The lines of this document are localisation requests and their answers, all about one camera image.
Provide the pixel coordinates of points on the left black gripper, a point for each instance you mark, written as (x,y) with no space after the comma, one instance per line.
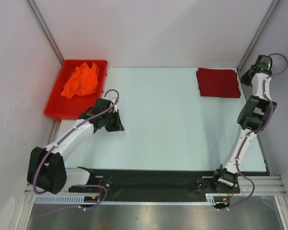
(118,126)

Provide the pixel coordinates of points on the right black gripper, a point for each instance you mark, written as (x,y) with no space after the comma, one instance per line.
(248,75)

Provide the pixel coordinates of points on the dark red t shirt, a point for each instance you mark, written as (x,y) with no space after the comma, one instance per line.
(221,83)

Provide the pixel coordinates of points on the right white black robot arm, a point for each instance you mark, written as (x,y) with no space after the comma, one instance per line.
(253,118)

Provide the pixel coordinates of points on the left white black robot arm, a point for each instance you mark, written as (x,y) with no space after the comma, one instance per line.
(47,171)

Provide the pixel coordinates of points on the orange t shirt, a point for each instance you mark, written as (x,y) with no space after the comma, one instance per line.
(83,81)

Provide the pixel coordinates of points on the red plastic bin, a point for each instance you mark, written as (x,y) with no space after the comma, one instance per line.
(59,107)

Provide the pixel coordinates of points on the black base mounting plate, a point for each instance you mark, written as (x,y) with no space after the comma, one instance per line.
(152,184)

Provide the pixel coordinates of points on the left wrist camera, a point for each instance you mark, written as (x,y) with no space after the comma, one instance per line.
(113,104)

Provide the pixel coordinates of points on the slotted grey cable duct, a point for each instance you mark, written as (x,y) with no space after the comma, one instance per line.
(89,200)

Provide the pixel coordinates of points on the left corner aluminium post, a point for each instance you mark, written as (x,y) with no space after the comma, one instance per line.
(32,5)

